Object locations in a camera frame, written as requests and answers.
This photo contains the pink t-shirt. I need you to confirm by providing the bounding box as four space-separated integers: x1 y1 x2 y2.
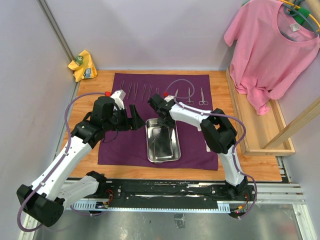
224 0 320 115

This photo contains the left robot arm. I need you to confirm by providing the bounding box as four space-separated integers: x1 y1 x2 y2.
16 90 145 232

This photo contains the wooden tray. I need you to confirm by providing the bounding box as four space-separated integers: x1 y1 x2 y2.
226 70 295 157

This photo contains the grey clothes hanger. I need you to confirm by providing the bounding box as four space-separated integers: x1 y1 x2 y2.
283 0 320 37

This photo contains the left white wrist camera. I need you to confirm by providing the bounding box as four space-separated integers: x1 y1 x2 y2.
110 89 126 110

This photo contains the yellow paper bag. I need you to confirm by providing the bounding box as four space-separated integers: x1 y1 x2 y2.
68 49 98 83

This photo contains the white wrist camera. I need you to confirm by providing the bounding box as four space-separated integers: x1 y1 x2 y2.
110 89 126 110
164 95 175 103

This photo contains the white gauze pad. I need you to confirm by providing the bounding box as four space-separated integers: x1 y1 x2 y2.
205 143 211 153

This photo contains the yellow hoop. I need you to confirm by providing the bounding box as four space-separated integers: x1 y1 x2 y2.
281 0 320 34

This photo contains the wooden beam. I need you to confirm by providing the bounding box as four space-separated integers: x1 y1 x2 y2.
263 97 320 149

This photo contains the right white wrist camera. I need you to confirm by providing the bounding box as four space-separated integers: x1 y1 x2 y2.
164 95 175 103

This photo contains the steel instrument tray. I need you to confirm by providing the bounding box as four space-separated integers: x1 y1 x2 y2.
145 118 181 164

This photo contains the aluminium corner post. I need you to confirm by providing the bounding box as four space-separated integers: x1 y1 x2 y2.
36 0 74 62

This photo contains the green hanger clip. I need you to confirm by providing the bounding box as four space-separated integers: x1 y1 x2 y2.
294 7 310 25

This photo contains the purple surgical wrap cloth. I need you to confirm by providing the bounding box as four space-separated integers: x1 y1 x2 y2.
98 73 218 171

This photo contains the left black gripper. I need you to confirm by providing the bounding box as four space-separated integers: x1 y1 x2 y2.
103 103 146 132

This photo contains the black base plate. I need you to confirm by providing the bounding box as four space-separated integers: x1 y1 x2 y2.
84 179 255 211

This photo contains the aluminium rail frame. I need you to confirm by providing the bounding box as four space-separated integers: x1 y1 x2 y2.
19 179 317 240

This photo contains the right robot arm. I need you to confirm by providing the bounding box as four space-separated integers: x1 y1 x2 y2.
148 94 248 200

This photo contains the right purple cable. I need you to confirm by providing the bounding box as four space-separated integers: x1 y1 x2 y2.
163 79 258 221

